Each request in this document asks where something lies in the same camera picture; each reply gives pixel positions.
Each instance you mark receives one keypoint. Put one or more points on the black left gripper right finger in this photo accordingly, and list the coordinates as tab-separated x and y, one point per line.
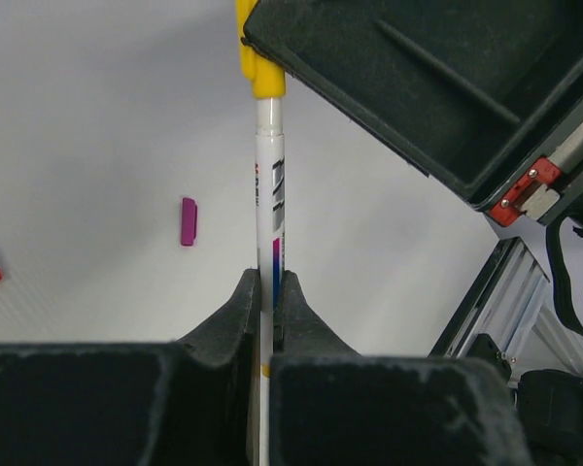
329	405

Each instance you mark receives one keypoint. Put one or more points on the purple pen cap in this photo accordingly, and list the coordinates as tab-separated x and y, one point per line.
188	222

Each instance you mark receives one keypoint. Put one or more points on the aluminium rail frame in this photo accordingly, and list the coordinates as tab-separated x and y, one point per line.
507	319

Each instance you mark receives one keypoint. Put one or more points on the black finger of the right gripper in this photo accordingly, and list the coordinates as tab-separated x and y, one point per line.
466	91

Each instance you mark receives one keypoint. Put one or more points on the yellow pen cap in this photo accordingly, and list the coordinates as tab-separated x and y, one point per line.
267	79

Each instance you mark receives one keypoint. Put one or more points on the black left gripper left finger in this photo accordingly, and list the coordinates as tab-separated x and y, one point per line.
192	401

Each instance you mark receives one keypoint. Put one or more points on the yellow end white pen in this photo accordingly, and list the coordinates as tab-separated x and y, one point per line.
270	210

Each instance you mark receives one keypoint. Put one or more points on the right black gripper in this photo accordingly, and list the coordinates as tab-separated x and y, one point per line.
553	184

